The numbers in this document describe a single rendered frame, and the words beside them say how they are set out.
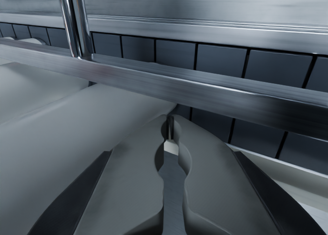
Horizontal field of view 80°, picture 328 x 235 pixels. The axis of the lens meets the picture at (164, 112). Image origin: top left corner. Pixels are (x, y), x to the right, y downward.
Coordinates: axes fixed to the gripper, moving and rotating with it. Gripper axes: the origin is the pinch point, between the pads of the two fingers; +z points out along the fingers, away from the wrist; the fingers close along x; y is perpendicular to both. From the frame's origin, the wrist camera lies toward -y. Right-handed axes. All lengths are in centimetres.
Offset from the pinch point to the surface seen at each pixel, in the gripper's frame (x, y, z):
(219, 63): 3.9, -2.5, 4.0
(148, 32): -1.7, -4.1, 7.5
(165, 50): -0.3, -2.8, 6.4
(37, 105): -12.3, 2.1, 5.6
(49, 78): -11.3, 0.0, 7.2
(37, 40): -16.0, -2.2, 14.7
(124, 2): -4.9, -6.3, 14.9
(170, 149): 0.2, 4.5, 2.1
